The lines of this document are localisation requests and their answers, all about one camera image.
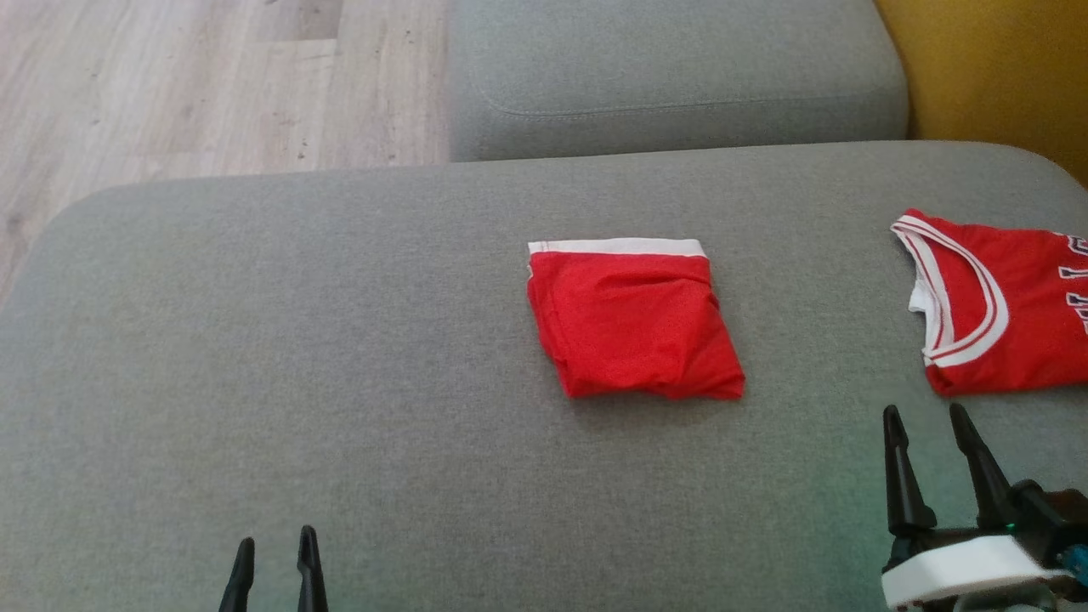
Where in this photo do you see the grey sofa cushion block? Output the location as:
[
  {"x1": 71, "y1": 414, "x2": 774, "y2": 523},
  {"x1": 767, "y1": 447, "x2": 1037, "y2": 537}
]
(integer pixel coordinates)
[{"x1": 448, "y1": 0, "x2": 910, "y2": 163}]

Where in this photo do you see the right black cable teal plug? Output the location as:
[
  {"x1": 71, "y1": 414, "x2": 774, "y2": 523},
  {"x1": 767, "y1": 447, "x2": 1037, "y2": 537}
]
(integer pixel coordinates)
[{"x1": 1057, "y1": 544, "x2": 1088, "y2": 589}]

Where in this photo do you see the red shorts white waistband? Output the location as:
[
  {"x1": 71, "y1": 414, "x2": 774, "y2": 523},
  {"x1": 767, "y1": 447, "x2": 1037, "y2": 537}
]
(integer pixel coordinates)
[{"x1": 525, "y1": 238, "x2": 747, "y2": 402}]

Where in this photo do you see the grey fabric sofa seat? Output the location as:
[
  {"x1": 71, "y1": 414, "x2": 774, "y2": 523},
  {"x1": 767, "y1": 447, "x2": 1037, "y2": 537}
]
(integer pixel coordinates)
[{"x1": 0, "y1": 140, "x2": 1088, "y2": 612}]

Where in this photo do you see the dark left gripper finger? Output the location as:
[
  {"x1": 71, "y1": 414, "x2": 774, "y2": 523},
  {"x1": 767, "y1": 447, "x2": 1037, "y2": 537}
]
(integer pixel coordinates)
[
  {"x1": 218, "y1": 536, "x2": 256, "y2": 612},
  {"x1": 296, "y1": 524, "x2": 331, "y2": 612}
]

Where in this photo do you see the red basketball jersey white trim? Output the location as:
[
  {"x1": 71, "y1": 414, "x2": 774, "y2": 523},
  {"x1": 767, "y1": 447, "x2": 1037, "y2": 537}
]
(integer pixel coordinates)
[{"x1": 890, "y1": 208, "x2": 1088, "y2": 398}]

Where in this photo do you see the mustard yellow furniture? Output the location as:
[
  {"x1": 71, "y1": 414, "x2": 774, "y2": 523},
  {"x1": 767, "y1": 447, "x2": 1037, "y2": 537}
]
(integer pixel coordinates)
[{"x1": 874, "y1": 0, "x2": 1088, "y2": 190}]

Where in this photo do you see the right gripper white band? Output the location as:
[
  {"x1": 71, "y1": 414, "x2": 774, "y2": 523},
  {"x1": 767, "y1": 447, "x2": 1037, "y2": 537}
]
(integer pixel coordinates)
[{"x1": 881, "y1": 402, "x2": 1077, "y2": 610}]

